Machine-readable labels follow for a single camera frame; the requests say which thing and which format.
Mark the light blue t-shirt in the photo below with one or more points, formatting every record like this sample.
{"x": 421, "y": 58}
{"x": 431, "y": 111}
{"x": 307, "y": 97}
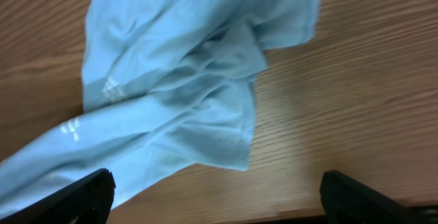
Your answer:
{"x": 166, "y": 84}

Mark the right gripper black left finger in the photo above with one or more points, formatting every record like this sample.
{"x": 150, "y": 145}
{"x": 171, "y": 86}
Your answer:
{"x": 86, "y": 201}

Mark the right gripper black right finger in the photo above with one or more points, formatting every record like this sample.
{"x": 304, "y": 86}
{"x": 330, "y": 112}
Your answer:
{"x": 347, "y": 201}

